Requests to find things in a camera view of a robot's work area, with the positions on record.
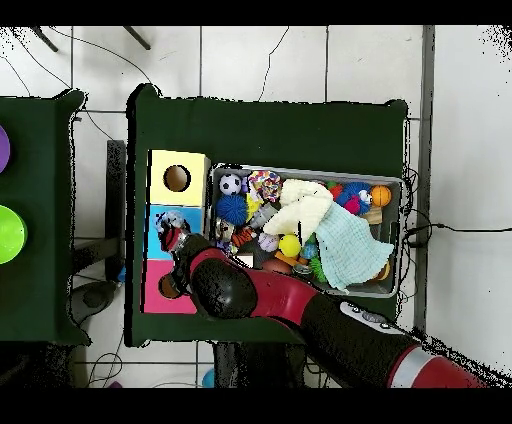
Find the yellow seamed ball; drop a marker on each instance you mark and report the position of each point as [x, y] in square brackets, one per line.
[290, 244]

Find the small orange basketball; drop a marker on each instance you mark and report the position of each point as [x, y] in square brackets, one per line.
[380, 196]

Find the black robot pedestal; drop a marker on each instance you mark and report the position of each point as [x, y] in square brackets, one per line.
[256, 364]

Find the lime green disc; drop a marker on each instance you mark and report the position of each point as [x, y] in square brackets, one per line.
[10, 234]

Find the blue spiky ball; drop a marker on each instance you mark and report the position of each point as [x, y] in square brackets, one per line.
[232, 208]

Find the dark green tablecloth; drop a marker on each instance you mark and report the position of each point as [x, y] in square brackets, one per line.
[260, 128]

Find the cream cloth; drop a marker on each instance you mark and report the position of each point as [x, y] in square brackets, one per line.
[304, 204]

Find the orange striped tiger plush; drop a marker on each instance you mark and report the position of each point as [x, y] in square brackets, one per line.
[242, 236]

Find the mint green cloth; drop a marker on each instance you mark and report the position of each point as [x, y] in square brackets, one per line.
[352, 244]

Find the small soccer ball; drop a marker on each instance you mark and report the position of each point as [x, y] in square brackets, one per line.
[230, 183]

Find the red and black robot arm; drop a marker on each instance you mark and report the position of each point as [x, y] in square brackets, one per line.
[280, 296]

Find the silver mesh bin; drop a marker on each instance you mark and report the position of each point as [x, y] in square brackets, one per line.
[372, 288]

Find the blue spiky toy with eyes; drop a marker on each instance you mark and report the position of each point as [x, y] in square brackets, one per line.
[354, 196]

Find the side table with green cloth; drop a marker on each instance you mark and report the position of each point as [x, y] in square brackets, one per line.
[36, 200]

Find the blue round object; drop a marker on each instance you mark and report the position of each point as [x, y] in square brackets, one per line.
[208, 378]

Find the black tripod leg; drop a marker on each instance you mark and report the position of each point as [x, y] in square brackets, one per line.
[44, 39]
[137, 38]

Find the purple disc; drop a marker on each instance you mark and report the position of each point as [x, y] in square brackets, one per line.
[3, 150]

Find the wooden box with three holes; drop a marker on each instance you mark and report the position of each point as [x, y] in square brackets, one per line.
[184, 192]

